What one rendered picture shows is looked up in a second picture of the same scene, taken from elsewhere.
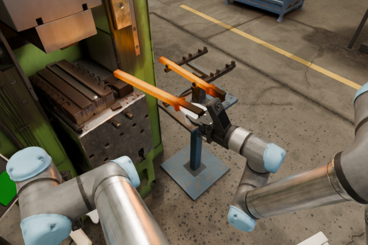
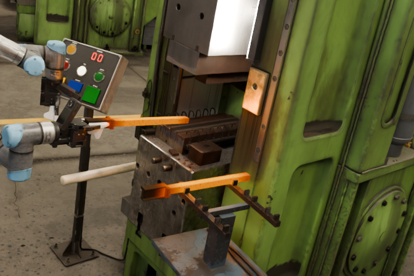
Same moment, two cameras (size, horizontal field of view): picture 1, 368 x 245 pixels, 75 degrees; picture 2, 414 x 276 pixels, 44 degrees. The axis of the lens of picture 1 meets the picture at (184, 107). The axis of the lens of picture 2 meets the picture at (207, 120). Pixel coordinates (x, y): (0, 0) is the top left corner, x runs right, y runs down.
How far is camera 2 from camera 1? 2.01 m
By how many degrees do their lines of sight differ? 80
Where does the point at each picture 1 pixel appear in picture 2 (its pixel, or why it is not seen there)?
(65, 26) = (182, 52)
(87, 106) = (165, 127)
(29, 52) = not seen: hidden behind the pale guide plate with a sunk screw
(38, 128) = not seen: hidden behind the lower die
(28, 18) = (169, 31)
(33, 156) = (56, 42)
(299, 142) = not seen: outside the picture
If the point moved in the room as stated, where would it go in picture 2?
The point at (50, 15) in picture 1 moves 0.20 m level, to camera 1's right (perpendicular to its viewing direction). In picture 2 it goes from (178, 37) to (167, 47)
